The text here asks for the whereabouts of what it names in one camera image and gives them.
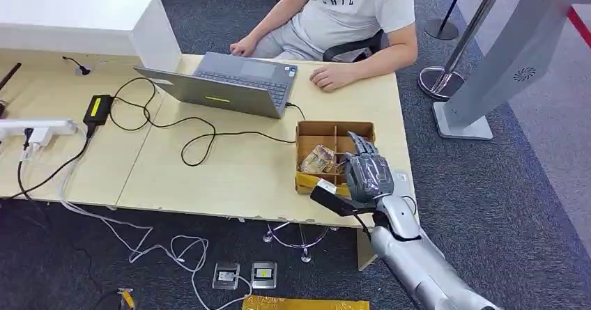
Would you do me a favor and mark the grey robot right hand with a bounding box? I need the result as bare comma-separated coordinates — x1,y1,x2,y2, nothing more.
344,131,396,205

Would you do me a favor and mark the person's left hand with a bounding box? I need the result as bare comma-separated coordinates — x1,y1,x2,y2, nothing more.
309,63,359,92

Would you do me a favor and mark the person's right hand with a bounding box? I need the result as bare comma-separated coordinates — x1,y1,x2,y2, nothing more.
229,36,259,59

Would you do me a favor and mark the white card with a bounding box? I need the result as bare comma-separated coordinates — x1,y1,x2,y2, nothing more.
392,170,413,198

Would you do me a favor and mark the stack of printed cards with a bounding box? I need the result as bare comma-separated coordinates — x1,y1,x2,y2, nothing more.
300,145,337,175

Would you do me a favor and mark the grey laptop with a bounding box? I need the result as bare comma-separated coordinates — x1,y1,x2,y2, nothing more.
134,52,299,120

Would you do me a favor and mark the wooden card box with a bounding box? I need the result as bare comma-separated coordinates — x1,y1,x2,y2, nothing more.
294,121,376,197

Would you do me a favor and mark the person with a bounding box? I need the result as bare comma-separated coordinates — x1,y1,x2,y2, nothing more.
229,0,419,92

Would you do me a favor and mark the wooden desk leg panel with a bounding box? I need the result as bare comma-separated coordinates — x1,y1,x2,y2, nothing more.
356,228,378,272

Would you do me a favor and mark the metal star base with casters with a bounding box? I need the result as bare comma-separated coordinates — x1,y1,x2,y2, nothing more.
262,221,340,263

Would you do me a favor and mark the floor socket box yellow label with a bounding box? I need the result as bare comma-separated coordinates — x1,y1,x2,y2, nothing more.
250,261,278,290

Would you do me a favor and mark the black power adapter yellow label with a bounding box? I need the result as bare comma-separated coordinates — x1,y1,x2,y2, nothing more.
83,94,114,127

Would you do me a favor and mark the silver floor socket box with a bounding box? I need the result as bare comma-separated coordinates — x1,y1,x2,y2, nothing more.
212,262,241,291

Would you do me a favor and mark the grey kiosk stand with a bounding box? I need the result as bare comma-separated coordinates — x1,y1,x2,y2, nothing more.
432,0,578,141

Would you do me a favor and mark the white raised counter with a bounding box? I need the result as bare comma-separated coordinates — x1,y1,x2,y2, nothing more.
0,0,182,72

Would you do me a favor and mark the white power strip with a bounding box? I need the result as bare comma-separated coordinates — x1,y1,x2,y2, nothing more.
0,118,79,138

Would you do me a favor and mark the white charger plug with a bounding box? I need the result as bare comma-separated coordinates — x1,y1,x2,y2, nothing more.
27,127,54,161

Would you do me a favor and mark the black stick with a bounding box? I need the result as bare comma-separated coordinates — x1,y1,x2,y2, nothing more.
0,62,22,92

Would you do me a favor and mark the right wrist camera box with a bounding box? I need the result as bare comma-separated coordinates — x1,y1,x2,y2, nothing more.
310,178,368,217

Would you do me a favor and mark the chrome stanchion post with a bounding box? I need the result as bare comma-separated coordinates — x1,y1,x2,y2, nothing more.
417,0,511,102

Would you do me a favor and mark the black stanchion post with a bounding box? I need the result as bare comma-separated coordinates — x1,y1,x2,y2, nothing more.
424,0,472,41

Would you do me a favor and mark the black laptop power cable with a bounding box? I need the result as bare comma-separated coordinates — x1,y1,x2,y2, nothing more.
108,77,307,168

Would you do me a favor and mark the short black cable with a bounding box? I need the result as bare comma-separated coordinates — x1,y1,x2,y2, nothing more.
62,56,91,75

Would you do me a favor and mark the long white cable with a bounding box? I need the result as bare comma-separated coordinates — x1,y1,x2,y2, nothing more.
57,123,254,310

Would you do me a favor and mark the black adapter mains cable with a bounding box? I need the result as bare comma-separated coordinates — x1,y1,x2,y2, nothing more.
0,123,95,203

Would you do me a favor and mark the black plug with cable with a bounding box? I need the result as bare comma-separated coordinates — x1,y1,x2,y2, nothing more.
16,127,36,203

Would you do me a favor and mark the yellow black cable connector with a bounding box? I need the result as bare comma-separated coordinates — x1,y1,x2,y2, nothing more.
92,287,137,310

